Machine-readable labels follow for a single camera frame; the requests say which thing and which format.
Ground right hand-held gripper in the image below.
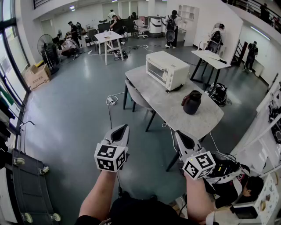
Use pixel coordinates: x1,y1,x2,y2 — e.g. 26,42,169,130
174,130,216,181

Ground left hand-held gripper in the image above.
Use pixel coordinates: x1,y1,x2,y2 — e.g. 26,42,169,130
94,124,130,173

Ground glass oven door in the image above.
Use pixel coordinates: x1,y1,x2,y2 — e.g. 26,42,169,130
146,58,167,83

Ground white oven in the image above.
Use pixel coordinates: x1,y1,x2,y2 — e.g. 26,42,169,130
145,51,191,92

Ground person's left forearm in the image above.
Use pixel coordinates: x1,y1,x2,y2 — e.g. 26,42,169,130
78,169,117,225

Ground person's right forearm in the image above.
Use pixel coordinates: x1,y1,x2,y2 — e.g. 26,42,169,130
184,173,217,225

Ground black open box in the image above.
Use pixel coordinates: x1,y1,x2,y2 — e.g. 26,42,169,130
229,203,259,220

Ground black thermal kettle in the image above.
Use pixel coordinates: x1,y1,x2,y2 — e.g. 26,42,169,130
181,90,202,115

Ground grey dining chair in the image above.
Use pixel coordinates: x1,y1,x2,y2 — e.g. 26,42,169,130
122,79,157,132

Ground grey marble table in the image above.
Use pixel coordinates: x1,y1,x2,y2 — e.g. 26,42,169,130
124,65,224,172

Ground black backpack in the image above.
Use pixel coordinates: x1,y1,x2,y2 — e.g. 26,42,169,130
208,82,231,106

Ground white display shelf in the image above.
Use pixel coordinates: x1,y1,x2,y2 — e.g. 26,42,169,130
230,82,281,225

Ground person's dark shirt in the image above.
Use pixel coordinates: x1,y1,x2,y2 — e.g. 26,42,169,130
76,191,211,225

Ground white table black legs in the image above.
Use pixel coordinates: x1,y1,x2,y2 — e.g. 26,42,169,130
190,50,231,91

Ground cardboard box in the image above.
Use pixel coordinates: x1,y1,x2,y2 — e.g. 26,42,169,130
22,63,52,91

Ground black wheeled case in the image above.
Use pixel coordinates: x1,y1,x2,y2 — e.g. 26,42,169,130
12,148,61,222

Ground white wooden table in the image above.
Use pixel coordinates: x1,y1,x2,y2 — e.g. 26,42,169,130
94,30,124,66

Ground white office chair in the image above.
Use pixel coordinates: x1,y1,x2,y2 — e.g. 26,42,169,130
134,19,150,39

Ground clothes rack with garments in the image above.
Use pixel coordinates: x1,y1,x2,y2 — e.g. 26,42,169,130
0,85,14,167

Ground white grey wheeled machine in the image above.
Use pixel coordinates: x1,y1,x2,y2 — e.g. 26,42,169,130
148,15,164,35

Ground white ceiling tube light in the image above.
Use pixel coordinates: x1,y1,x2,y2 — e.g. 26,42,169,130
250,26,271,41

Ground black balcony railing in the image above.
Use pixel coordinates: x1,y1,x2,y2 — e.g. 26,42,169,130
221,0,281,30
32,0,53,10

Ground white wall shelf unit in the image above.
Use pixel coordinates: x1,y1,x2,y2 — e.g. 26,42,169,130
177,4,199,22

